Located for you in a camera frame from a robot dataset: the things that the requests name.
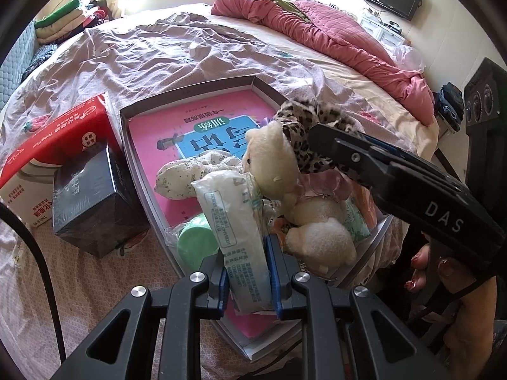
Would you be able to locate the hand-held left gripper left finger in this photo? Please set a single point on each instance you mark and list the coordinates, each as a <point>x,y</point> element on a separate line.
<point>220,285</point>

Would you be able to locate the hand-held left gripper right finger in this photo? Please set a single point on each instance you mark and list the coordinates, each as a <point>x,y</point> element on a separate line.
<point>275,281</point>

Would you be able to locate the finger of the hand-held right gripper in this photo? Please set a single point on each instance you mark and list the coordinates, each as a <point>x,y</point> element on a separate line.
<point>340,154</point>
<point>382,147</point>

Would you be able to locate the leopard print scrunchie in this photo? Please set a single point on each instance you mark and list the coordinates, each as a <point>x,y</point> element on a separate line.
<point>305,118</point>

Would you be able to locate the white tissue pack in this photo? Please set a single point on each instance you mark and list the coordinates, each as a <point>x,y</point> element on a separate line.
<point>237,237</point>

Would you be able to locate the shallow cardboard box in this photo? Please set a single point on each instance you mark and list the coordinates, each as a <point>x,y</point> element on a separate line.
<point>130,146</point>

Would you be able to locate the pink soft toy in bag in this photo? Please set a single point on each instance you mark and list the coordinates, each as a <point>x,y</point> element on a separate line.
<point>366,206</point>

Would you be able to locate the person's right hand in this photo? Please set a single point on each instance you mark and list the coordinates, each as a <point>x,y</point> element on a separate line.
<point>467,304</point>

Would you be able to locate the mint green packet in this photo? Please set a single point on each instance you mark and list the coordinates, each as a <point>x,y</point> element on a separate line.
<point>354,221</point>

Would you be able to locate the blue denim garment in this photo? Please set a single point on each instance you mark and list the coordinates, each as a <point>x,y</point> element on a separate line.
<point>449,103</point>

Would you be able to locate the white plastic bag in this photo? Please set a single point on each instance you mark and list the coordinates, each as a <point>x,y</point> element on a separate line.
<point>410,59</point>

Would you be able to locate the pink quilt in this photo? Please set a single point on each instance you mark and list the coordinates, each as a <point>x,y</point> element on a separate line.
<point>336,39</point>

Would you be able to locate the white cabinet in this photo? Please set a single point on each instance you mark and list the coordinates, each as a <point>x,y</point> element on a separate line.
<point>382,27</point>

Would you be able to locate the dark blue box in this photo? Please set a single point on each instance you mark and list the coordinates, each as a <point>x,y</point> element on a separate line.
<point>95,206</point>

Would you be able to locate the olive green cloth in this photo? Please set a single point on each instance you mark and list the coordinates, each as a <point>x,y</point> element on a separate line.
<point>293,10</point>

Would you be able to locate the pink book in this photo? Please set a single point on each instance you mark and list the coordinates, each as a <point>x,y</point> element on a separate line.
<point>166,126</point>

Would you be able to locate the purple patterned bed sheet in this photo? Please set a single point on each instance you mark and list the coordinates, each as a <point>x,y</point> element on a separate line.
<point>178,47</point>

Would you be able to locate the red and white carton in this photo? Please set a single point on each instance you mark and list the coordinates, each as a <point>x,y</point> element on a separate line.
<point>51,138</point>

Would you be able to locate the dark speckled cloth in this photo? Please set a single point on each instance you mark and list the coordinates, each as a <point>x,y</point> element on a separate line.
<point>39,61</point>

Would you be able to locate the beige folded blankets pile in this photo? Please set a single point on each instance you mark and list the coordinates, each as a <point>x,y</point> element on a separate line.
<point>71,27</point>

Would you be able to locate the grey quilted sofa cover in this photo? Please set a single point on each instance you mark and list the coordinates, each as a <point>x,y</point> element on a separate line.
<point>16,63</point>

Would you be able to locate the green folded garment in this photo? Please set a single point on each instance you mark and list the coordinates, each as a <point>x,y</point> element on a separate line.
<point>63,12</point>

